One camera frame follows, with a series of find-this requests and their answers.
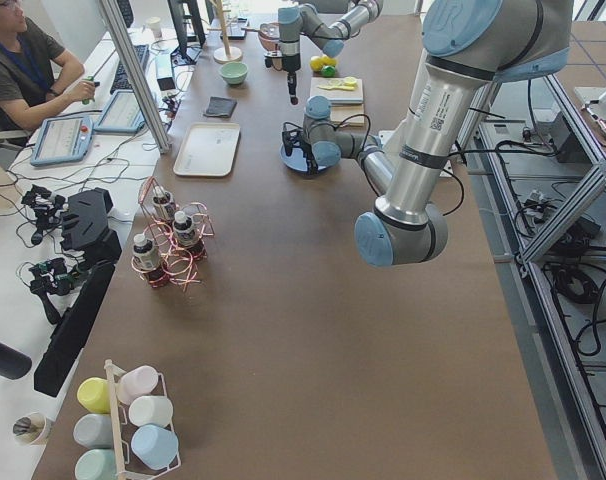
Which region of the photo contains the copper wire bottle rack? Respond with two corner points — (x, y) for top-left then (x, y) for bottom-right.
(132, 177), (215, 290)

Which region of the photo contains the yellow cup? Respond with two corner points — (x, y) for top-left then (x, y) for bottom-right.
(77, 377), (110, 414)

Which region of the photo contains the yellow lemon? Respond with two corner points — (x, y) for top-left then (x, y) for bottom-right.
(309, 56), (325, 72)

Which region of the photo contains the pink cup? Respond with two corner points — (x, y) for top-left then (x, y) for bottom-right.
(116, 365), (159, 405)

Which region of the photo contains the seated person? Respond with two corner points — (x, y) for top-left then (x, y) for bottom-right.
(0, 1), (96, 132)

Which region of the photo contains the black thermos bottle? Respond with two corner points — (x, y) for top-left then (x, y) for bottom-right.
(0, 342), (32, 380)

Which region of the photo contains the mint green cup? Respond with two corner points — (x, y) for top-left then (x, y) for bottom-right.
(74, 449), (117, 480)

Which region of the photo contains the blue teach pendant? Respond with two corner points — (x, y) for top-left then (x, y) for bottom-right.
(30, 115), (93, 167)
(94, 90), (145, 135)

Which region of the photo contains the grey folded cloth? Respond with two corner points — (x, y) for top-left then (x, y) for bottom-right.
(203, 96), (237, 118)

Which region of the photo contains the pink ice bowl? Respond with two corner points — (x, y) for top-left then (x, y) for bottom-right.
(258, 22), (280, 51)

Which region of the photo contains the light blue cup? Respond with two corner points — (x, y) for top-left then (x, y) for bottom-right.
(130, 424), (179, 470)

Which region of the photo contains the tea bottle white cap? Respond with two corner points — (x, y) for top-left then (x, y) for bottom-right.
(172, 210), (206, 260)

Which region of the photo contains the yellow plastic knife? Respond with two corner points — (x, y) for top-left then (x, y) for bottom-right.
(316, 83), (358, 91)

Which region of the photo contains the wooden cup rack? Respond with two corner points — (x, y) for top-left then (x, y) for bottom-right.
(104, 359), (182, 479)

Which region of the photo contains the white cup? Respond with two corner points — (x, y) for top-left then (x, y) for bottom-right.
(128, 395), (174, 428)

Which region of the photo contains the black keyboard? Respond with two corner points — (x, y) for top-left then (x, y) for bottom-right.
(109, 43), (151, 95)

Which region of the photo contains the cream rabbit tray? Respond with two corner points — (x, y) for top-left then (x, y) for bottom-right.
(173, 122), (240, 178)

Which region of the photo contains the green lime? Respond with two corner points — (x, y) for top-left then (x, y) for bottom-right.
(321, 65), (336, 78)

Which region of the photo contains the grey cup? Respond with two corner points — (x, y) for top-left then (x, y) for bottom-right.
(73, 413), (113, 449)

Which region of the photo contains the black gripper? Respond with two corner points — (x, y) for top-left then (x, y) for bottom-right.
(264, 50), (301, 105)
(281, 126), (319, 175)

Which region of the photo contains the aluminium frame post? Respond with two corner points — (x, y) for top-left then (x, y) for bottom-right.
(98, 0), (171, 154)

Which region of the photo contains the wooden cup stand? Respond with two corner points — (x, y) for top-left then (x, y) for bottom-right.
(208, 0), (243, 65)

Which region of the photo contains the blue plate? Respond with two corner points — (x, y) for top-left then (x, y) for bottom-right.
(279, 145), (328, 175)

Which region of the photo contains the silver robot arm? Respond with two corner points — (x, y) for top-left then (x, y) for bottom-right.
(277, 0), (384, 105)
(282, 0), (573, 267)

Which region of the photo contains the bamboo cutting board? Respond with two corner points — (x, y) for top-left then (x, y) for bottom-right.
(310, 76), (365, 126)

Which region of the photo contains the green bowl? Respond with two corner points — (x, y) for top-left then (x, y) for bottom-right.
(219, 61), (249, 86)

